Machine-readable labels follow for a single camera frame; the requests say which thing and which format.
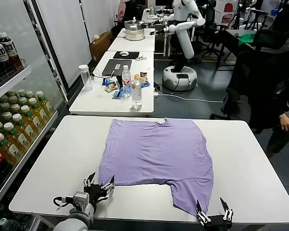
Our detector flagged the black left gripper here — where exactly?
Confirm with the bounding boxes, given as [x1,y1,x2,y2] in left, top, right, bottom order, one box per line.
[83,171,116,205]

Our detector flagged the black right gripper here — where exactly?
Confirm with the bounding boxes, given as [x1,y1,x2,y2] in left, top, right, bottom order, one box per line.
[196,197,234,228]

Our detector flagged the purple T-shirt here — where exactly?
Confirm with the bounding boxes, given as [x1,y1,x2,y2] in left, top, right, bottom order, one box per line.
[97,117,214,215]

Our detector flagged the person in black clothes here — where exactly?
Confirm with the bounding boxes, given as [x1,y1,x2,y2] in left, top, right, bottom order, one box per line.
[227,36,289,159]

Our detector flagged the white table with snacks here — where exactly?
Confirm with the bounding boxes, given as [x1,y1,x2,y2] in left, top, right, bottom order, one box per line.
[69,50,155,116]

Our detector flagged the clear unlabelled water bottle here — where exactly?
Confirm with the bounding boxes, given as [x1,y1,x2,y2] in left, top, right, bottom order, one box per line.
[131,79,144,110]

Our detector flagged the beige snack packet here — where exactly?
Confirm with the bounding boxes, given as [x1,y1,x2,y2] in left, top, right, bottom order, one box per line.
[105,82,118,93]

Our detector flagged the green-cap drink bottle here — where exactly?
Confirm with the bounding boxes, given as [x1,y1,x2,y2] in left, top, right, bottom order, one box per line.
[0,218,22,231]

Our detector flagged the tall clear cylinder container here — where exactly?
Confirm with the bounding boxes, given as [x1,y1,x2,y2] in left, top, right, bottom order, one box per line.
[79,64,93,91]

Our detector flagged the red-label water bottle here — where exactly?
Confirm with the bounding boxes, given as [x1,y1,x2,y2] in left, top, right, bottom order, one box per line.
[121,64,132,97]

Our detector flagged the dark grey laptop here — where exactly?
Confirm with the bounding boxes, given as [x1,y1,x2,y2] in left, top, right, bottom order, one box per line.
[102,59,132,77]

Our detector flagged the black mouse pad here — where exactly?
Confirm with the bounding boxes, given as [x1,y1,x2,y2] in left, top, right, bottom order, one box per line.
[113,51,140,60]

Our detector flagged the glass-door beverage cabinet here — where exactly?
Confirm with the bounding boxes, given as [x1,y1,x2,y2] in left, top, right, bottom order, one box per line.
[0,0,68,231]

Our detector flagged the brown cardboard box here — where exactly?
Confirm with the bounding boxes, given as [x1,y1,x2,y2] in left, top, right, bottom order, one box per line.
[89,31,113,64]

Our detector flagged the white table with pot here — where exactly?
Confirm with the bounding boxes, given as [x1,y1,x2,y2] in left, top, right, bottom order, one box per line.
[107,27,157,52]

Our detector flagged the white partition panel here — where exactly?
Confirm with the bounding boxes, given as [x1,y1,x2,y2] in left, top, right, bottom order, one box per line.
[36,0,92,90]
[81,0,117,44]

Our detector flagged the silver cooking pot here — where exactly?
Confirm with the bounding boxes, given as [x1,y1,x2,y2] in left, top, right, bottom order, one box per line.
[124,17,146,41]

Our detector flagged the dark tea bottle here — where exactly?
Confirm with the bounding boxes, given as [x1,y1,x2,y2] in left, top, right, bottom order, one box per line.
[0,31,24,70]
[0,36,11,74]

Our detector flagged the white wheeled humanoid robot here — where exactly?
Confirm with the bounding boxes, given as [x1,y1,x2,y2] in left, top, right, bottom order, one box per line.
[162,0,198,91]

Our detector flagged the person in pink top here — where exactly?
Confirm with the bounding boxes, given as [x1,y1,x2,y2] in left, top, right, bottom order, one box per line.
[117,0,128,23]

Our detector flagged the green cloth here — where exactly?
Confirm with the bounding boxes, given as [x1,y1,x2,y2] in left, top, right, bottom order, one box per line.
[238,33,256,45]

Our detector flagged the black table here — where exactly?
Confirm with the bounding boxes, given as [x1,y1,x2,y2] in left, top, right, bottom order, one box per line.
[223,28,256,64]

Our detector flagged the black office chair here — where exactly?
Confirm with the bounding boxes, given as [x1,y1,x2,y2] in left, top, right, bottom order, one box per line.
[195,0,228,60]

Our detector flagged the red-print white cartons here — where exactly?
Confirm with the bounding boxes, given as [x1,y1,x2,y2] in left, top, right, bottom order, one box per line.
[215,0,236,25]

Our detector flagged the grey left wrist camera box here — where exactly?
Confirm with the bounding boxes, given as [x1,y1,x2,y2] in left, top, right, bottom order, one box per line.
[73,191,90,205]

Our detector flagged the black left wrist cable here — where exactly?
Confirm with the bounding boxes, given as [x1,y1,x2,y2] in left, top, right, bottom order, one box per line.
[53,196,74,208]

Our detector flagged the white charging cable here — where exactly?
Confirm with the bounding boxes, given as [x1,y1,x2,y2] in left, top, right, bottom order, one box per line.
[92,68,116,79]

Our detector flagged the white floor cable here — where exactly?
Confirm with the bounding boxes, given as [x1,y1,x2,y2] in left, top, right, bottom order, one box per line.
[158,92,224,103]

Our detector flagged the black camera tripod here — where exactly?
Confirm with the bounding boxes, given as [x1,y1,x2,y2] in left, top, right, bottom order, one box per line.
[230,0,246,30]

